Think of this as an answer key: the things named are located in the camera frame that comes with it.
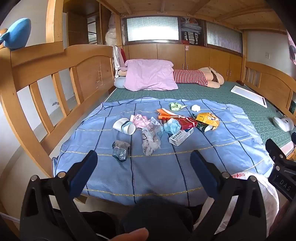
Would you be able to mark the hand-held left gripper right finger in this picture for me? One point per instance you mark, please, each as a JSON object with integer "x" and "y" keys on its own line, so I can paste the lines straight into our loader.
{"x": 203, "y": 171}

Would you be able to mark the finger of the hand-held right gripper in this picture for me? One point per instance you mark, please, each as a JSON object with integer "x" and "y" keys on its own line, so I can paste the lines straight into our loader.
{"x": 275, "y": 148}
{"x": 294, "y": 139}

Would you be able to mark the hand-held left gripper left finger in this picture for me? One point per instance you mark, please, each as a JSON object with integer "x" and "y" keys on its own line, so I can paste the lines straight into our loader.
{"x": 85, "y": 169}

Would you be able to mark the white plastic trash bag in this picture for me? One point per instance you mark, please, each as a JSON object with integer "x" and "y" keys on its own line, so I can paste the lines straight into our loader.
{"x": 266, "y": 197}

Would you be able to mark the grey plastic wrapper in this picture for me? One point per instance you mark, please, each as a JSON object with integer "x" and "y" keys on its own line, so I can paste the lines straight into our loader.
{"x": 120, "y": 150}

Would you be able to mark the white medicine box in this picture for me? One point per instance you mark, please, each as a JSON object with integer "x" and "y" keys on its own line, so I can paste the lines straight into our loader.
{"x": 181, "y": 138}

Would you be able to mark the green packet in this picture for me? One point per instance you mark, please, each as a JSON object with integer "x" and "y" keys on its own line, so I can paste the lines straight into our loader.
{"x": 203, "y": 128}

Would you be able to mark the red cigarette box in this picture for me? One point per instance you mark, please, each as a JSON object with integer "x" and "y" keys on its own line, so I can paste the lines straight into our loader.
{"x": 188, "y": 122}

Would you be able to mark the yellow snack bag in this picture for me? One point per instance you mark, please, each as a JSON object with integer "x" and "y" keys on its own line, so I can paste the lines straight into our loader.
{"x": 207, "y": 119}

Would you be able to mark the blue face mask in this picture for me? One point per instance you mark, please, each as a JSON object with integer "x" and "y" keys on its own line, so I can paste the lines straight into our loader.
{"x": 172, "y": 126}

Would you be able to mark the white paper cup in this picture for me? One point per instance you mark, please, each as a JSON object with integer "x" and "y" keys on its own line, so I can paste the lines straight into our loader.
{"x": 123, "y": 126}

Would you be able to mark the clear printed plastic bag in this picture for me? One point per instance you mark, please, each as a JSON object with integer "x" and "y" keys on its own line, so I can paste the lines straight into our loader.
{"x": 150, "y": 139}

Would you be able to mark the white tissue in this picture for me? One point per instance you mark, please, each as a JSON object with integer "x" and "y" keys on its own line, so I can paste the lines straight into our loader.
{"x": 195, "y": 108}

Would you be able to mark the orange packet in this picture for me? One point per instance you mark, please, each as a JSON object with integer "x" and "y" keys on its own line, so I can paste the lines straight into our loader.
{"x": 166, "y": 113}

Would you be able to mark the green paper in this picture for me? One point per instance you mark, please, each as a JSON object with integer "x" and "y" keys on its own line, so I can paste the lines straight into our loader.
{"x": 175, "y": 106}

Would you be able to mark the pink wrapper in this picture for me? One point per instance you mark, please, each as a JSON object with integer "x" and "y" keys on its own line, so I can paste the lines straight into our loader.
{"x": 141, "y": 120}

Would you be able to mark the person's left hand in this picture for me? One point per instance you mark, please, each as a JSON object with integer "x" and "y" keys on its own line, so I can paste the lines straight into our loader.
{"x": 131, "y": 235}

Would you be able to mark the white handheld vacuum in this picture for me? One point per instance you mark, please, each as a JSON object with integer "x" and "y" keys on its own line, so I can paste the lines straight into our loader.
{"x": 283, "y": 124}

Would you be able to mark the blue striped bed sheet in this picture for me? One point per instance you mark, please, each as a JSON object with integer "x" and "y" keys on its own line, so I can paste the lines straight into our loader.
{"x": 161, "y": 166}

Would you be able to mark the green quilted mattress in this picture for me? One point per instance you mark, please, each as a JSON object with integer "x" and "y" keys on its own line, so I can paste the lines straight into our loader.
{"x": 242, "y": 109}

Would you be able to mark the white flat board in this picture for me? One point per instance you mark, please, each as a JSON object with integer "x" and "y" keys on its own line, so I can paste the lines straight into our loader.
{"x": 249, "y": 96}

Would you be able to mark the black knit cloth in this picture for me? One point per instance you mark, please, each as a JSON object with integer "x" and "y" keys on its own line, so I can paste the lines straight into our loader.
{"x": 157, "y": 217}

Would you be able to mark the pink hanging cloth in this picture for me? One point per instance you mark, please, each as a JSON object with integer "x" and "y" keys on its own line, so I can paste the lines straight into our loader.
{"x": 291, "y": 48}

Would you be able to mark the light blue cushion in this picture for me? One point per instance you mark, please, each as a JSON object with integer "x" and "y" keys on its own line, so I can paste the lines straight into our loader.
{"x": 119, "y": 83}

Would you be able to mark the plush doll with striped shirt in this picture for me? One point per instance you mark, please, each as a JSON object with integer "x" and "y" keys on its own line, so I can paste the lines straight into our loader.
{"x": 192, "y": 76}

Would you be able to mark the pink pillow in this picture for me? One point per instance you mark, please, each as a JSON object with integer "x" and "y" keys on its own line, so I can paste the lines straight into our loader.
{"x": 150, "y": 74}

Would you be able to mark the white hanging cloth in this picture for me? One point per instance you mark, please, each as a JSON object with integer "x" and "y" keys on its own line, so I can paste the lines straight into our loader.
{"x": 116, "y": 56}

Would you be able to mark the red hanging cloth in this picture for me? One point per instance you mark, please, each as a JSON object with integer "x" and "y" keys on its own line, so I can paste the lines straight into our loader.
{"x": 123, "y": 56}

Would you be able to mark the narrow ribbed glass window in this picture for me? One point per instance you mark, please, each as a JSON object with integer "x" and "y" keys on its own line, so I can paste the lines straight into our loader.
{"x": 224, "y": 37}

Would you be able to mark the white bundled bag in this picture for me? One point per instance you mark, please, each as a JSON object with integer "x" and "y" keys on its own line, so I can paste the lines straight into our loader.
{"x": 110, "y": 32}

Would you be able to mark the wooden wardrobe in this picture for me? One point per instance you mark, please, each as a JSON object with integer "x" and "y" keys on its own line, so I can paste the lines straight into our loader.
{"x": 76, "y": 30}

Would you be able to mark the stack of folded clothes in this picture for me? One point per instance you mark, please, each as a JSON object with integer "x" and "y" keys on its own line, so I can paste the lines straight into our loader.
{"x": 190, "y": 31}

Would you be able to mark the wide ribbed glass window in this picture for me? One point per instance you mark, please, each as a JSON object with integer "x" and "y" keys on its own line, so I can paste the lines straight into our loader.
{"x": 152, "y": 29}

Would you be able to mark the blue whale plush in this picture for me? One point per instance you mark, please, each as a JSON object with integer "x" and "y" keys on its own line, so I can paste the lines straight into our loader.
{"x": 18, "y": 32}

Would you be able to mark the wall switch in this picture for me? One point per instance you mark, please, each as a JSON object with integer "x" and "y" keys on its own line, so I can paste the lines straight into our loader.
{"x": 267, "y": 56}

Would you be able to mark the wooden bunk bed frame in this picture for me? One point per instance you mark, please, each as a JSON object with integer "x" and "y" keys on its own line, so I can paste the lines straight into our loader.
{"x": 92, "y": 69}

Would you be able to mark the wooden wall cabinet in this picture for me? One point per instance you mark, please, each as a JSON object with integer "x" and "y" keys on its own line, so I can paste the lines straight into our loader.
{"x": 171, "y": 54}

